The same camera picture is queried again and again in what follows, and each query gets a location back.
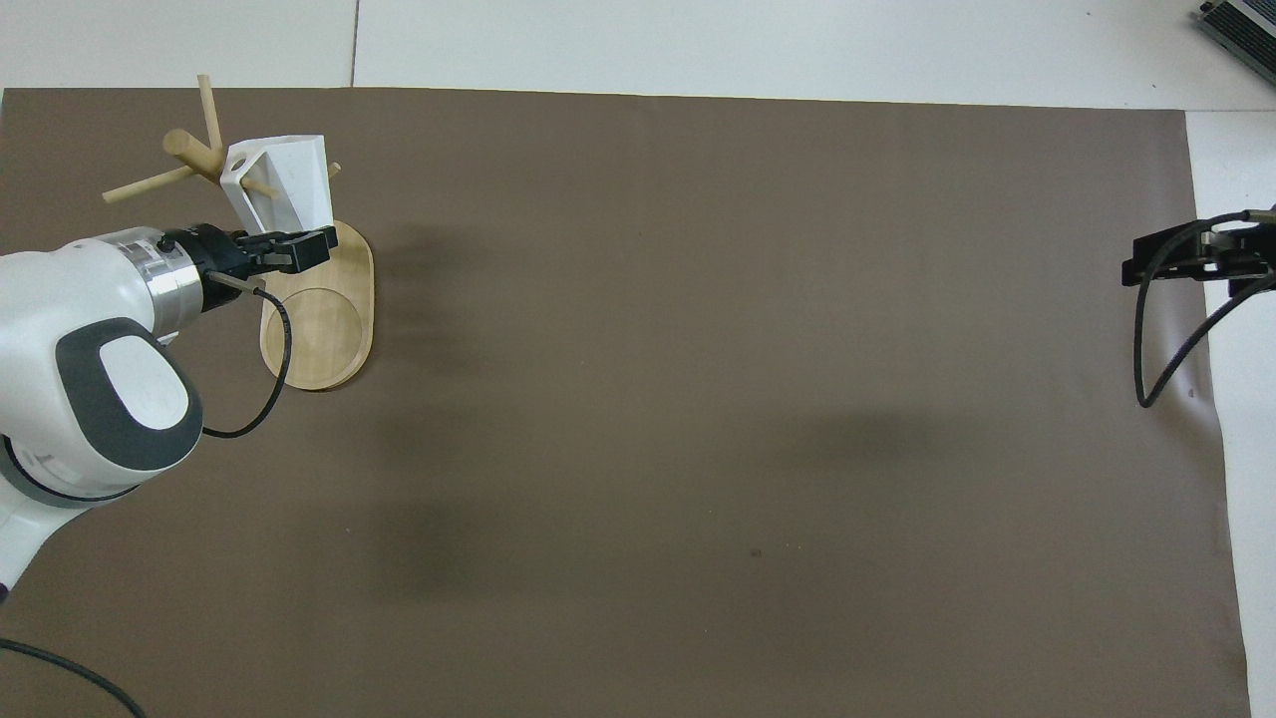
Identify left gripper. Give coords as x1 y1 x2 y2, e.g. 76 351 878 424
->
159 223 339 313

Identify white cup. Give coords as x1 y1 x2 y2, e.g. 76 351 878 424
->
218 134 336 236

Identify wooden cup rack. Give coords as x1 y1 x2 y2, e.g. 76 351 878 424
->
102 74 376 393

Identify grey metal device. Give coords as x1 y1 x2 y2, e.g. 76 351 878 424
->
1190 0 1276 73

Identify black cable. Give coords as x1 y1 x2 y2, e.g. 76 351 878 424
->
0 639 148 718
1133 206 1276 409
202 273 294 439

